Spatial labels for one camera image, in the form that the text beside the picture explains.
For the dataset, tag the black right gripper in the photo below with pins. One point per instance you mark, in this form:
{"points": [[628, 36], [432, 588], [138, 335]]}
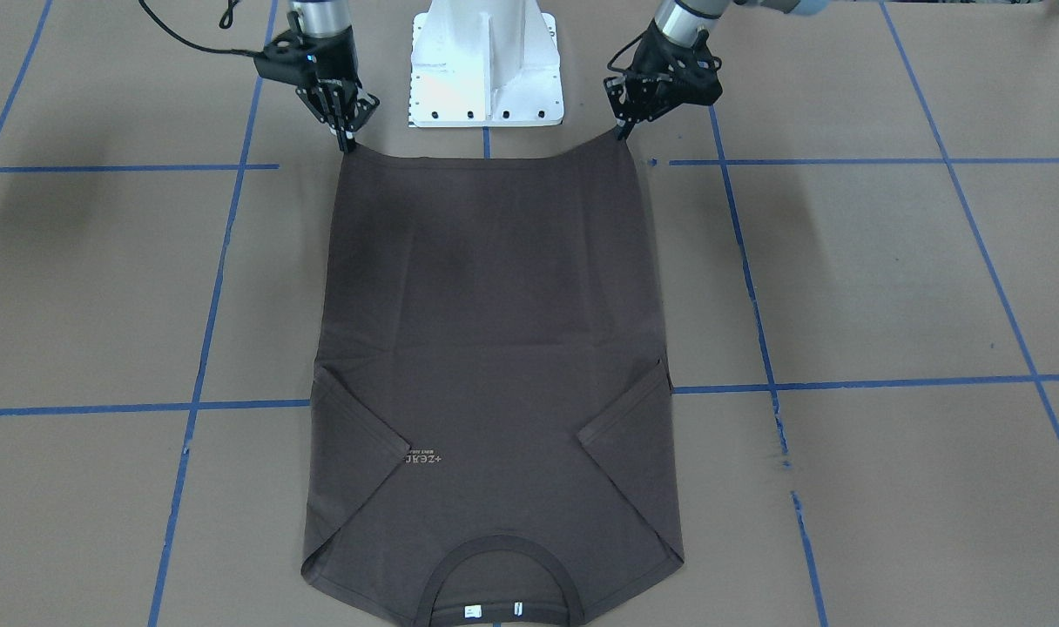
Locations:
{"points": [[331, 61]]}

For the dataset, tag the brown paper table cover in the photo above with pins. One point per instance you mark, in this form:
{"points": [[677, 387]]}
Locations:
{"points": [[859, 247]]}

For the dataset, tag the dark brown t-shirt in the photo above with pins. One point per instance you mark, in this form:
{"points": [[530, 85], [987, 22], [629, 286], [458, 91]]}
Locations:
{"points": [[491, 406]]}

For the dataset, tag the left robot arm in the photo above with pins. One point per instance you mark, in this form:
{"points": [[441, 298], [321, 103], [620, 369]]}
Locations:
{"points": [[681, 21]]}

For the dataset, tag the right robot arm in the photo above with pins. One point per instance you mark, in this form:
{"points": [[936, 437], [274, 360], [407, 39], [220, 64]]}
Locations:
{"points": [[319, 19]]}

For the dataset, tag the white metal mount base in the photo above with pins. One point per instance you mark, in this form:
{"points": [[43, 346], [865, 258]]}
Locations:
{"points": [[485, 64]]}

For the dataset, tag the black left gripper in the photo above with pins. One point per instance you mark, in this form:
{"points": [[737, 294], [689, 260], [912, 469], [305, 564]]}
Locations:
{"points": [[657, 54]]}

